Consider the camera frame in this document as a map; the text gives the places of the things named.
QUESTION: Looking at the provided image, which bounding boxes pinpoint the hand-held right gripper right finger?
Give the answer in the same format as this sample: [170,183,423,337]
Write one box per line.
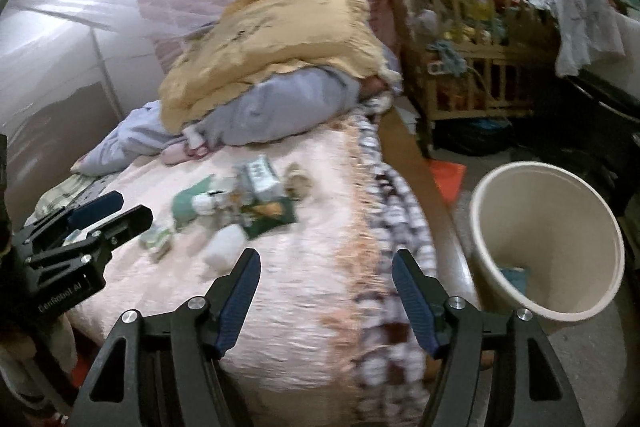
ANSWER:
[391,249,586,427]

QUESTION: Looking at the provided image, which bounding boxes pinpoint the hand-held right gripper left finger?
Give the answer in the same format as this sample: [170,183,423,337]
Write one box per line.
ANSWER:
[75,248,262,427]

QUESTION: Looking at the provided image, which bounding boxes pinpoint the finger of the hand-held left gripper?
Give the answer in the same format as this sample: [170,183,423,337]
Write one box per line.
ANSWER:
[12,190,125,253]
[22,205,154,278]

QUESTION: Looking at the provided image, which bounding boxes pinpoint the small green white wrapper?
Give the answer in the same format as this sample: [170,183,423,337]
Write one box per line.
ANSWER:
[139,227,174,259]

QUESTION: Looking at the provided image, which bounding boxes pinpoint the white rounded object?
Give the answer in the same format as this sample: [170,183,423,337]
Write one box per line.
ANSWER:
[204,224,246,268]

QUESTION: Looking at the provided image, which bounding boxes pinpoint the teal fuzzy sock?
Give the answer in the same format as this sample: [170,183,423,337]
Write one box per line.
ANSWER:
[172,177,221,225]

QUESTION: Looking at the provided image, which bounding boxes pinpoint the white knotted cloth black band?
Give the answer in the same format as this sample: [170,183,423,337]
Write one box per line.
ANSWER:
[192,189,227,216]

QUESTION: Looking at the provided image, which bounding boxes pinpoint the green snack packet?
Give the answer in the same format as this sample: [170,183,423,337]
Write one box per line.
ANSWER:
[240,197,299,239]

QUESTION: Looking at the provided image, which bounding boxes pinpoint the green and white carton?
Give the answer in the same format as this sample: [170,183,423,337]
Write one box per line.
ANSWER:
[235,155,289,204]

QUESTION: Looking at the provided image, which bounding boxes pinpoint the cream plastic bin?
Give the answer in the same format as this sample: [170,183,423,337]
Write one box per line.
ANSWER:
[468,162,626,323]

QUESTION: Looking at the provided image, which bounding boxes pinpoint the green plaid cloth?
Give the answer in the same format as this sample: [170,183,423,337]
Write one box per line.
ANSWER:
[35,173,121,214]

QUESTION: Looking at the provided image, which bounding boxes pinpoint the pink textured bedspread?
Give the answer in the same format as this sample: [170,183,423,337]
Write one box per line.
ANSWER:
[65,117,396,410]

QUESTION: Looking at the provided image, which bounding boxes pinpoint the light blue blanket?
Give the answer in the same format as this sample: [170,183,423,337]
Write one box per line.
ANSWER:
[74,101,202,174]

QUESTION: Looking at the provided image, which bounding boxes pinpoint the small pink socks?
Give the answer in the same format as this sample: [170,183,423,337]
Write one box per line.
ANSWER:
[164,141,212,166]

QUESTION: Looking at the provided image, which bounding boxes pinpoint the blue item in bin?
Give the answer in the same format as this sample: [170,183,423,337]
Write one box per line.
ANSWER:
[500,267,529,294]

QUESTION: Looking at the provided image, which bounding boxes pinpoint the orange floor mat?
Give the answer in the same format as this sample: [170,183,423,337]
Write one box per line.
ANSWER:
[429,158,469,208]

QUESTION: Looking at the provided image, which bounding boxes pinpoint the beige crumpled paper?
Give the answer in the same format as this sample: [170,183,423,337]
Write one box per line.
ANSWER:
[284,163,314,201]

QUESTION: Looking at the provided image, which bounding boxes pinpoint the dark bag under crib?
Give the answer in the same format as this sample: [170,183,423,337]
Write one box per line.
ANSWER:
[439,117,522,156]

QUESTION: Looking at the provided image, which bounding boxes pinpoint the grey-blue blanket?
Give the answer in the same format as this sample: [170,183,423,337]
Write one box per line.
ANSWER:
[199,57,402,148]

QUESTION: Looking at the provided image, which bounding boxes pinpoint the yellow frilled pillow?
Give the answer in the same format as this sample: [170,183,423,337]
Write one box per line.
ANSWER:
[159,0,389,134]

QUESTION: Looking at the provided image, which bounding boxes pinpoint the wooden baby crib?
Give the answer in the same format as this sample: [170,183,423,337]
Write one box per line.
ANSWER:
[390,0,568,158]

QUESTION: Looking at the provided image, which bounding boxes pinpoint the white plastic bag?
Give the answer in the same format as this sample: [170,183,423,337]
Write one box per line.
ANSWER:
[529,0,627,78]

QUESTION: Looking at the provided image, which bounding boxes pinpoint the brown wooden bed frame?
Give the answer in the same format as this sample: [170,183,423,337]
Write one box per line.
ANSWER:
[375,107,483,313]

